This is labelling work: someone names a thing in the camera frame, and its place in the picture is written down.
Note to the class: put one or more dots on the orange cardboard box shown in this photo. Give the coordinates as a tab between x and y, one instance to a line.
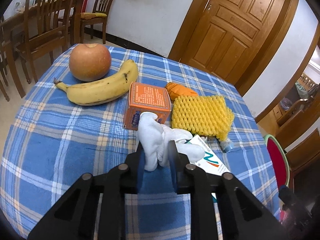
146	98

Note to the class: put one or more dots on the blue plaid tablecloth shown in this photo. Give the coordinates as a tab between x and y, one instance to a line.
52	142

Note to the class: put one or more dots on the near wooden dining chair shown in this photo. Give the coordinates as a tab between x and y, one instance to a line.
45	28

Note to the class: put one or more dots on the wooden bunk bed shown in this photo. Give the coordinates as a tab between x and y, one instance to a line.
299	97

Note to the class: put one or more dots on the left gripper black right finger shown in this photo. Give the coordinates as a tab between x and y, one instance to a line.
242	215

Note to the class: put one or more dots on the red green trash bin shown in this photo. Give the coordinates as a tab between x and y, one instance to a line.
279	161

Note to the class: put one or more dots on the wooden panel door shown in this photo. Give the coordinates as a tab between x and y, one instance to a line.
233	39

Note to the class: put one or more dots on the far wooden cushioned chair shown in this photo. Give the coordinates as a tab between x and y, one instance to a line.
99	15

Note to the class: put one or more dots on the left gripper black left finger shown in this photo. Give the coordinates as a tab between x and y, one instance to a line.
94	203

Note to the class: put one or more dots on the red apple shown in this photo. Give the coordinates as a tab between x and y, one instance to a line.
89	62

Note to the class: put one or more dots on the yellow foam fruit net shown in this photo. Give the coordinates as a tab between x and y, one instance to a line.
208	116

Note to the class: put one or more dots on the yellow banana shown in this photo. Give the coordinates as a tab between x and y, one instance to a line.
104	90

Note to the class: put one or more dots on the small blue bottle cap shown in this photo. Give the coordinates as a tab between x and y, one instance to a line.
226	145

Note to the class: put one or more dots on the orange crumpled wrapper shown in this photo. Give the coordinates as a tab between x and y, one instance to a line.
175	90

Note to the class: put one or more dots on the white sock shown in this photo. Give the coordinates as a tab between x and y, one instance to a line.
155	137

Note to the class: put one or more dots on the white teal medicine box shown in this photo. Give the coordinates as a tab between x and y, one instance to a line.
210	164

